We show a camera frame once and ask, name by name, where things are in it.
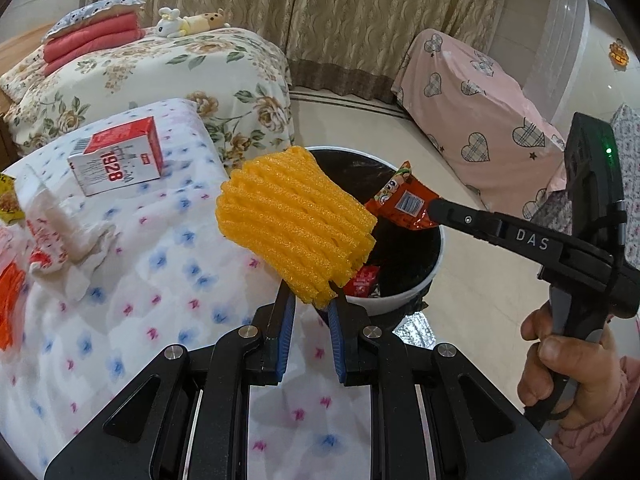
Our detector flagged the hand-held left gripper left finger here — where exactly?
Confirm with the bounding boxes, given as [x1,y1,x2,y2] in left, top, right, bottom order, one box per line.
[45,287,298,480]

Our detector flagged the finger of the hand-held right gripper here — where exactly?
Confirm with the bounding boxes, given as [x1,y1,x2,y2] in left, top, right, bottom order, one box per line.
[429,197,573,273]

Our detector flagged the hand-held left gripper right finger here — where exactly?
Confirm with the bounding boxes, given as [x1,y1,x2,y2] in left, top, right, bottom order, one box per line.
[327,294,571,480]

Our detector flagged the small orange red snack packet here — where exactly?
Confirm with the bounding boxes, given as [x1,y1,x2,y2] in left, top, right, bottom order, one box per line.
[364,161,441,231]

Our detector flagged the yellow foam fruit net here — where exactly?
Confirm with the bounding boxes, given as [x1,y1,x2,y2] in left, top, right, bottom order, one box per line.
[216,146,377,308]

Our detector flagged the white bin with black liner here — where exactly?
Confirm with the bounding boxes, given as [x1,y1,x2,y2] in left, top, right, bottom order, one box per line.
[300,146,445,317]

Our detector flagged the red white milk carton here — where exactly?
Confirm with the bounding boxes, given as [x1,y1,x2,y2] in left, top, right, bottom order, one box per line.
[67,116,163,197]

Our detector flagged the white plastic bag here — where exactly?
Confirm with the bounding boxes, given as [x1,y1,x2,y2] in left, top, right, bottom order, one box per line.
[22,167,118,303]

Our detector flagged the person's right forearm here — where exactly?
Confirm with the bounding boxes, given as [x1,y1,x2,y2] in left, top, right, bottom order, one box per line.
[555,360,640,471]

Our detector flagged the person's right hand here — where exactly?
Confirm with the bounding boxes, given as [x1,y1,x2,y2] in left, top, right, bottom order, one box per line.
[517,305,623,428]

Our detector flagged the silver foil mat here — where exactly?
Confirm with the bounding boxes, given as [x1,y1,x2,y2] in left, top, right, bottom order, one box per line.
[395,300,431,348]

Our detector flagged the pink heart print cloth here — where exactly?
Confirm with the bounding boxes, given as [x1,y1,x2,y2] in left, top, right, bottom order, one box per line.
[391,28,568,221]

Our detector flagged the beige patterned curtain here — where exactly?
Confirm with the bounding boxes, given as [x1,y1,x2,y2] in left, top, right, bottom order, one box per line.
[85,0,508,106]

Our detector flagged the orange red snack bag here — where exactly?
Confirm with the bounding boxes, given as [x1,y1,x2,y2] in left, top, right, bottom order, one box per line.
[0,260,26,353]

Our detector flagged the bed with floral bedspread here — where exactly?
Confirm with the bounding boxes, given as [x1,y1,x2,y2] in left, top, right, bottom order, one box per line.
[0,25,293,171]

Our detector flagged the crumpled snack wrapper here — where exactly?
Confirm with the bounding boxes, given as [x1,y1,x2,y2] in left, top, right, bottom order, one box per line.
[0,172,26,223]

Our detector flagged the brown spotted plush toy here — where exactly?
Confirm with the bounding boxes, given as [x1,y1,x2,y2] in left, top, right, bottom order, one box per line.
[182,8,232,33]

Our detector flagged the folded red blanket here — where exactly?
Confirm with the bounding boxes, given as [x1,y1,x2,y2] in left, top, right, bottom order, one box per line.
[42,12,146,76]

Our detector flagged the cream floral pillow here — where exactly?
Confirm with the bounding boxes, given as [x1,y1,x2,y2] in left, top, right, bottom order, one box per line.
[0,47,51,106]

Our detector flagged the blue white patterned pillow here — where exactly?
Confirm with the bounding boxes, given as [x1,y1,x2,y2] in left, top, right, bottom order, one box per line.
[42,0,146,41]

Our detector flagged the wooden headboard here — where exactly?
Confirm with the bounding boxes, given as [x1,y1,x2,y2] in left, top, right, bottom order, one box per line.
[0,24,51,68]

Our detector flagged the yellow wall sticker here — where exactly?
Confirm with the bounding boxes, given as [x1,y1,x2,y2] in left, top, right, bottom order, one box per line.
[607,40,632,66]

